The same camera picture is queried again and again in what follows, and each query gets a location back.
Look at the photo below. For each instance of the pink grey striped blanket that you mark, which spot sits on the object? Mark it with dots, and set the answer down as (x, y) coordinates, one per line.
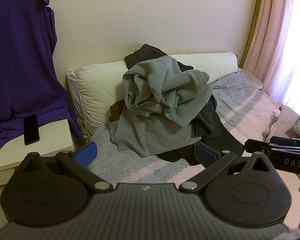
(247, 105)

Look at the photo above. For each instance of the white pillow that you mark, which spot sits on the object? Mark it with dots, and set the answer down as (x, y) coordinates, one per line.
(97, 85)

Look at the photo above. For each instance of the black phone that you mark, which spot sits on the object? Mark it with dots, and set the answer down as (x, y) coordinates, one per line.
(31, 130)

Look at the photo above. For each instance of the grey garment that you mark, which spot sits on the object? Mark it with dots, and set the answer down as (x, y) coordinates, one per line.
(150, 135)

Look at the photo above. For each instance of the pink curtain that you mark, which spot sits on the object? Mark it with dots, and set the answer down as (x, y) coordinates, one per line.
(282, 37)

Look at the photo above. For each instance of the grey sweatshirt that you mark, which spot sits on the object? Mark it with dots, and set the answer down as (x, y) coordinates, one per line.
(170, 90)

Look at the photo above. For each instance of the brown garment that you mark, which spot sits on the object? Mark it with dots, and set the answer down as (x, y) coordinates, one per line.
(115, 112)

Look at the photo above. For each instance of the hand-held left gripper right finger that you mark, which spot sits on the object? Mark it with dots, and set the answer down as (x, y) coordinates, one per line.
(205, 153)

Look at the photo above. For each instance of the black garment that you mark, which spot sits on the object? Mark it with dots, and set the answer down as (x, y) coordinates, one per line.
(146, 52)
(215, 132)

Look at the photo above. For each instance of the white round cushion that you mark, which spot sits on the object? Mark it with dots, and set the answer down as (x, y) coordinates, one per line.
(252, 78)

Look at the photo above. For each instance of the folded beige blanket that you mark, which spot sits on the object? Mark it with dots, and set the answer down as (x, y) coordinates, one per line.
(283, 121)

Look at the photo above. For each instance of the purple garment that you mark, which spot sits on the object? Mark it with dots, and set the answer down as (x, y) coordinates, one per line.
(22, 55)

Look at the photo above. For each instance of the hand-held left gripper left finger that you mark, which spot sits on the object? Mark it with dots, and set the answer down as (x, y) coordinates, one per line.
(85, 153)

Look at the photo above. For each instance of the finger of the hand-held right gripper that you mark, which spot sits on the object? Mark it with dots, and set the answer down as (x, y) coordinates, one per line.
(290, 142)
(257, 146)

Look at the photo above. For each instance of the white nightstand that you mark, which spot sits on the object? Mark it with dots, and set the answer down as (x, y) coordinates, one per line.
(50, 142)

